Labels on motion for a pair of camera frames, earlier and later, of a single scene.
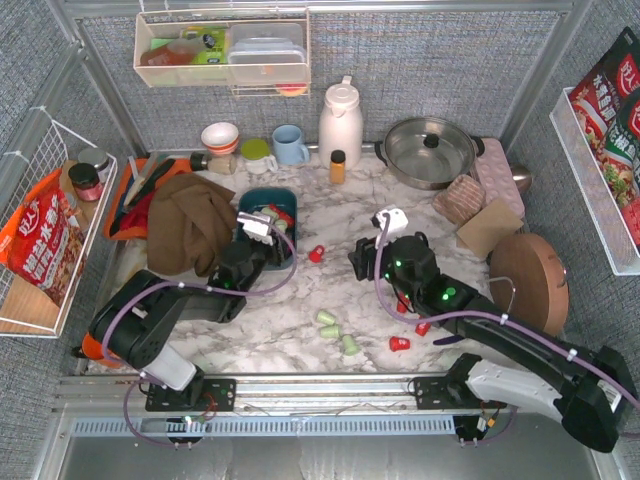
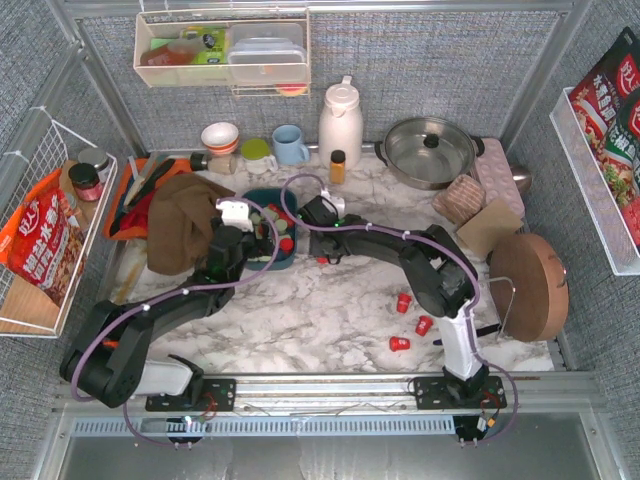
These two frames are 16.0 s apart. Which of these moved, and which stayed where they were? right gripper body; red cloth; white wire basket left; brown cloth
Moved: right gripper body
Stayed: brown cloth; red cloth; white wire basket left
